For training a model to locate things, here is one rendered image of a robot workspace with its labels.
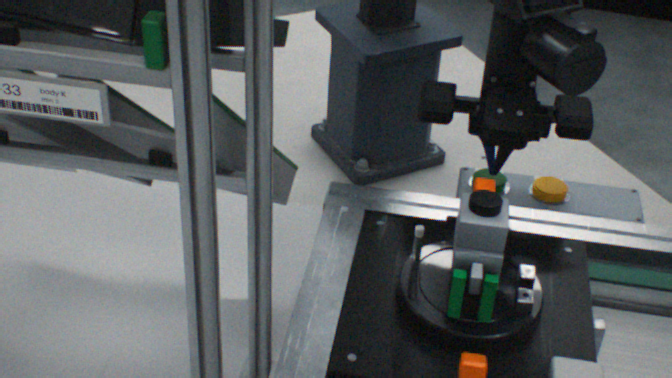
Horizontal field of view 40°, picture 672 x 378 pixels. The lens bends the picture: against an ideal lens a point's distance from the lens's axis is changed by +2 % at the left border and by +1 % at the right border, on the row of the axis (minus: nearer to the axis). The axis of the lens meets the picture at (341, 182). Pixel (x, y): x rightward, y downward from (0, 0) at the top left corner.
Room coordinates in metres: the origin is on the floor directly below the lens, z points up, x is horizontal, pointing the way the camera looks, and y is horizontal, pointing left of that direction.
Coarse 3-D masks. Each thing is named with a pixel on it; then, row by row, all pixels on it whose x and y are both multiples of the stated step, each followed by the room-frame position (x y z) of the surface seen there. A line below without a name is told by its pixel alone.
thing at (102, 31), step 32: (0, 0) 0.54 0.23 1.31; (32, 0) 0.54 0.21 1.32; (64, 0) 0.53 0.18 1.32; (96, 0) 0.53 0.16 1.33; (128, 0) 0.52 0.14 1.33; (160, 0) 0.54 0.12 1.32; (224, 0) 0.63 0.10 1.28; (96, 32) 0.52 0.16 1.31; (128, 32) 0.51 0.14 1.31; (224, 32) 0.63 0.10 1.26
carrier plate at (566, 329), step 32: (384, 224) 0.77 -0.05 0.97; (416, 224) 0.77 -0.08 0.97; (448, 224) 0.78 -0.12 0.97; (384, 256) 0.72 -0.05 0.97; (544, 256) 0.73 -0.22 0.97; (576, 256) 0.74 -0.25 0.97; (352, 288) 0.66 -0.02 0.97; (384, 288) 0.67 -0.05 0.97; (544, 288) 0.68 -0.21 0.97; (576, 288) 0.69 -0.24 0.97; (352, 320) 0.62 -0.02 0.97; (384, 320) 0.62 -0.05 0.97; (544, 320) 0.64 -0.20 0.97; (576, 320) 0.64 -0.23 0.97; (352, 352) 0.58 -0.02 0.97; (384, 352) 0.58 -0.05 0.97; (416, 352) 0.58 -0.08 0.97; (448, 352) 0.59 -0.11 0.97; (512, 352) 0.59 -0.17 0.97; (544, 352) 0.60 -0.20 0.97; (576, 352) 0.60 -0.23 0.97
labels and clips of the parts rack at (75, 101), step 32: (0, 32) 0.49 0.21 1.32; (160, 32) 0.47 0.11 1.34; (160, 64) 0.47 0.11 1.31; (0, 96) 0.48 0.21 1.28; (32, 96) 0.48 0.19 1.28; (64, 96) 0.48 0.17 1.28; (96, 96) 0.47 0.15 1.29; (32, 160) 0.67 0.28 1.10; (64, 160) 0.66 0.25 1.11; (96, 160) 0.66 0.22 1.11; (128, 160) 0.66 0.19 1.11; (160, 160) 0.65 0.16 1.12
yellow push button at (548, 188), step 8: (544, 176) 0.88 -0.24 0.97; (552, 176) 0.88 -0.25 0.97; (536, 184) 0.86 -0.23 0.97; (544, 184) 0.86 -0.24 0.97; (552, 184) 0.86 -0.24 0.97; (560, 184) 0.86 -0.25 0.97; (536, 192) 0.85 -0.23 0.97; (544, 192) 0.85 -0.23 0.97; (552, 192) 0.85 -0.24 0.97; (560, 192) 0.85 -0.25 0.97; (544, 200) 0.84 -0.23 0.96; (552, 200) 0.84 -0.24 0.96; (560, 200) 0.84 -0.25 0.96
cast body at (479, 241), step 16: (480, 192) 0.67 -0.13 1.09; (464, 208) 0.65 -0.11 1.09; (480, 208) 0.65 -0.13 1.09; (496, 208) 0.65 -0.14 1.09; (464, 224) 0.63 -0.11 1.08; (480, 224) 0.63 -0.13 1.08; (496, 224) 0.63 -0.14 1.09; (464, 240) 0.63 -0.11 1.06; (480, 240) 0.63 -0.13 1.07; (496, 240) 0.63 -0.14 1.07; (464, 256) 0.63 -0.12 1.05; (480, 256) 0.63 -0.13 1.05; (496, 256) 0.63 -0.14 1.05; (480, 272) 0.61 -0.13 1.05; (496, 272) 0.62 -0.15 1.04
